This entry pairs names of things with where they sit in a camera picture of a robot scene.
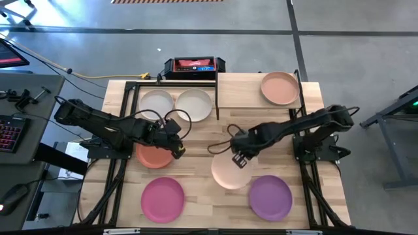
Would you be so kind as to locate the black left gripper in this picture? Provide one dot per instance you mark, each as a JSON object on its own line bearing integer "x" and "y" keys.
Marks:
{"x": 170, "y": 140}

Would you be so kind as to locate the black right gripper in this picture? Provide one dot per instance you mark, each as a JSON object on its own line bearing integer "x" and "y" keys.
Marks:
{"x": 246, "y": 143}

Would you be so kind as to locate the pale peach plate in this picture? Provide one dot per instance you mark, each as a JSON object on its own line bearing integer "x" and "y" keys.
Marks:
{"x": 228, "y": 174}

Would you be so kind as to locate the red-orange plate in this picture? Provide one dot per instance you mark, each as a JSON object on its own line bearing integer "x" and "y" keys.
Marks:
{"x": 151, "y": 158}

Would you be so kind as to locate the light grey plate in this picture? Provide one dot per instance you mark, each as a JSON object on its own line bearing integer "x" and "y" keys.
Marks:
{"x": 153, "y": 102}

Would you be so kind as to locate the purple plate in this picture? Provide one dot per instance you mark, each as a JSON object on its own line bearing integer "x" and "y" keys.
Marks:
{"x": 270, "y": 198}

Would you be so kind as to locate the magenta pink plate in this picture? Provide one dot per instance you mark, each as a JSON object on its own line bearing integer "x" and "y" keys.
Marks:
{"x": 162, "y": 200}

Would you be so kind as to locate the tan brown plate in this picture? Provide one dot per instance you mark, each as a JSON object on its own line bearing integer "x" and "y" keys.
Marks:
{"x": 279, "y": 88}

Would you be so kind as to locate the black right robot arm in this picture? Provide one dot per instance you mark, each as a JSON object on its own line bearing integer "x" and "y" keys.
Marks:
{"x": 294, "y": 125}

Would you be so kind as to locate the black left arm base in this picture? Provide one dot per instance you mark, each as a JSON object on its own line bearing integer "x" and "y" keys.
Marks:
{"x": 104, "y": 154}

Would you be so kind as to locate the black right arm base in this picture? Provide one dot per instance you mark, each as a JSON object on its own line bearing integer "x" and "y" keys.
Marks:
{"x": 321, "y": 154}

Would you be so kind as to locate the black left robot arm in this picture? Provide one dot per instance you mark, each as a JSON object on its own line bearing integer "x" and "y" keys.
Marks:
{"x": 98, "y": 122}

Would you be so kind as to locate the wooden shelf board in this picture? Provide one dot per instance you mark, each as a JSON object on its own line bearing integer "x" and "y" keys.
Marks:
{"x": 238, "y": 89}

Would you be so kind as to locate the red black power station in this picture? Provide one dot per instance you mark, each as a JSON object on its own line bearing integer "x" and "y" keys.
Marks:
{"x": 192, "y": 65}

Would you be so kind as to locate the white paper sheet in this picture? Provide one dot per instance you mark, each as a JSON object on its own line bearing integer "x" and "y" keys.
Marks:
{"x": 74, "y": 153}

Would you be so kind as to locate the black desk bar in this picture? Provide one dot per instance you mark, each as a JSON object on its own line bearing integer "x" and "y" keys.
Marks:
{"x": 62, "y": 159}

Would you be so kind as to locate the grey desk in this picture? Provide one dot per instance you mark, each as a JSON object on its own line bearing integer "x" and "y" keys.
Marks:
{"x": 39, "y": 107}

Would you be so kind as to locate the small black adapter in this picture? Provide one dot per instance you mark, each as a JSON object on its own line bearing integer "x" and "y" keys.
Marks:
{"x": 43, "y": 216}

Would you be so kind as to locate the black clamp tool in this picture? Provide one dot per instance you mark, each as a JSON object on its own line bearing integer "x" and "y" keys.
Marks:
{"x": 21, "y": 98}

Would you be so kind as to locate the grey metal stand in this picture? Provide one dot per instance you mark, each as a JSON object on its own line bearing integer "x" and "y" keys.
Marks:
{"x": 388, "y": 112}

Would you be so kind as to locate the black keyboard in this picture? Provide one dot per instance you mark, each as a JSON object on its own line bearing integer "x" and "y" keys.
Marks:
{"x": 13, "y": 134}

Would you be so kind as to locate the black computer mouse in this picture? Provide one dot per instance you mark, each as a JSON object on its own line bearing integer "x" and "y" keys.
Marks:
{"x": 13, "y": 197}

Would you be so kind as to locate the black desk monitor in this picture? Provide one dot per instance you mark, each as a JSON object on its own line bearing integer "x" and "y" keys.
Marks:
{"x": 9, "y": 55}

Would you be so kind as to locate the black metal frame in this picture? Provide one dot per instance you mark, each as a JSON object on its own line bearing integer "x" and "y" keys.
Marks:
{"x": 176, "y": 84}

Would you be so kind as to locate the black front rail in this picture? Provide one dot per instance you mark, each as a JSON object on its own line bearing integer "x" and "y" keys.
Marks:
{"x": 196, "y": 231}

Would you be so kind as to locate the white rail bracket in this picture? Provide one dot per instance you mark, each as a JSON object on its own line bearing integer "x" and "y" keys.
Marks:
{"x": 303, "y": 232}
{"x": 121, "y": 231}

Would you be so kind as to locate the metal caster frame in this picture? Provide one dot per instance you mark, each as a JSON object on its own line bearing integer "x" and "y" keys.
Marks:
{"x": 16, "y": 14}

